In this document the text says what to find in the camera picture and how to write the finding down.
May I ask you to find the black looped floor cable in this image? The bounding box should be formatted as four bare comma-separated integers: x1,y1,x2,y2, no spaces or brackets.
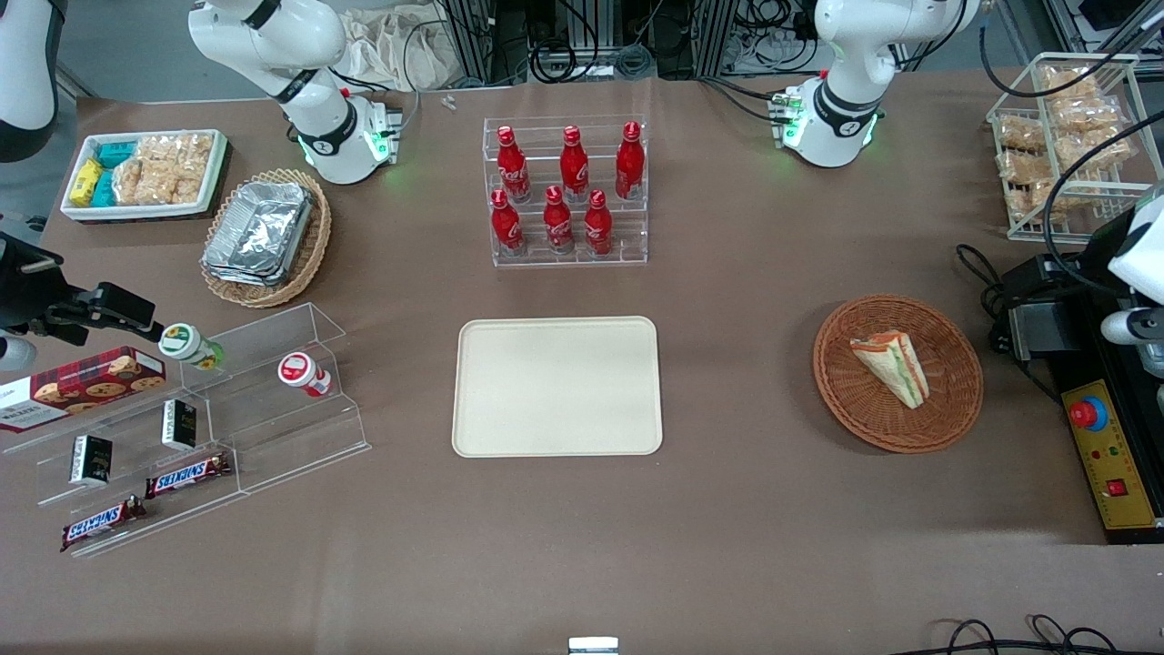
909,615,1164,655

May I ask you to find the clear acrylic stepped shelf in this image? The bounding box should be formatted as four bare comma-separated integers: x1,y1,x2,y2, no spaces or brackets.
0,302,373,559

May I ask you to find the clear fried snack packet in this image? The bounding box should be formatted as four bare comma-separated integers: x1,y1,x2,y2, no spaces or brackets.
998,116,1049,154
1053,107,1136,174
1039,65,1129,130
998,150,1060,224

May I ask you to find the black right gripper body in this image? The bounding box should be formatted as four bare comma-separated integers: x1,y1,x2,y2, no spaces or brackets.
0,233,92,345

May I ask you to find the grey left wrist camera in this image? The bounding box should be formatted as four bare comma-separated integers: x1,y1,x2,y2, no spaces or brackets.
1099,307,1164,378

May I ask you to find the yellow snack packet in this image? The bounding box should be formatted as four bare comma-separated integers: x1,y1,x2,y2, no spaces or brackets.
70,158,104,207

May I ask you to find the red tartan cookie box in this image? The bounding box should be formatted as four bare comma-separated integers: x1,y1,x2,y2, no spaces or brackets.
0,346,168,434

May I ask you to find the white rectangular plastic bin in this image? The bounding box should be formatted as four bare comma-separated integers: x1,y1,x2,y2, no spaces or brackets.
60,129,229,223

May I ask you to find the white wire basket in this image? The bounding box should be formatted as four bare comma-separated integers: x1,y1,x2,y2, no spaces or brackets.
986,52,1143,243

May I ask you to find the triangle sandwich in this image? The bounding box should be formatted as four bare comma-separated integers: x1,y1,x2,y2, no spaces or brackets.
849,329,930,410

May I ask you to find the small black carton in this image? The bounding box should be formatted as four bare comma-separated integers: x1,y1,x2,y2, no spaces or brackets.
161,398,198,453
69,434,115,487

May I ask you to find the yellow black emergency stop box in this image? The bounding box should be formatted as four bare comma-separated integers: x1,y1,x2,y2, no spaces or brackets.
1059,377,1164,546

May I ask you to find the red cap yogurt bottle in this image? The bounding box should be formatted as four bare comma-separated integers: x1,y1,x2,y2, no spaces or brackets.
276,351,334,399

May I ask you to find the brown round wicker basket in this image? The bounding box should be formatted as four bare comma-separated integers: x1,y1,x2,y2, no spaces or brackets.
812,294,985,454

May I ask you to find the clear rice cracker packet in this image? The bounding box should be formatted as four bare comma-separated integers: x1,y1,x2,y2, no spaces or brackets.
113,159,208,207
136,134,216,170

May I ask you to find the light oval wicker basket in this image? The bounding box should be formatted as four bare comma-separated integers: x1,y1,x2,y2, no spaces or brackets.
199,168,333,308

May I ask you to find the red cola bottle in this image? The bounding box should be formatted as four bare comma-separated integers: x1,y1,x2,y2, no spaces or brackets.
496,126,532,204
543,186,576,256
559,126,590,204
490,188,526,257
583,189,615,257
615,121,646,201

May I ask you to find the crumpled beige cloth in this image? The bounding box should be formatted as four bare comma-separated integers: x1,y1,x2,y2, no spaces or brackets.
338,5,463,93

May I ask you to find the green cap yogurt bottle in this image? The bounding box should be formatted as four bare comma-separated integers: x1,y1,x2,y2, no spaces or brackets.
158,323,226,372

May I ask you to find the beige plastic tray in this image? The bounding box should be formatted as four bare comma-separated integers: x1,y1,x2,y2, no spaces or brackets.
452,316,664,458

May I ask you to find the aluminium foil tray stack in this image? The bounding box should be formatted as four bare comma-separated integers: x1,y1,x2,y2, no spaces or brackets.
201,180,316,288

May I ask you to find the aluminium profile frame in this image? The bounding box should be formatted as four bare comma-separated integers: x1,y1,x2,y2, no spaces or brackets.
435,0,533,89

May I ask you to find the clear acrylic bottle rack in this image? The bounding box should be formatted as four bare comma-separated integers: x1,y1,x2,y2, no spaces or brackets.
482,116,649,268

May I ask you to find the Snickers chocolate bar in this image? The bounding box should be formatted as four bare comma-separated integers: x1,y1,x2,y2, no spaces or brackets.
143,451,234,500
59,495,148,554

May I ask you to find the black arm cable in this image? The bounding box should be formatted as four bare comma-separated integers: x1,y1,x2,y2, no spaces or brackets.
978,18,1164,269

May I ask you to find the black table cable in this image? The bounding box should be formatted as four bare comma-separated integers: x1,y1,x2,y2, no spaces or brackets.
954,243,1012,358

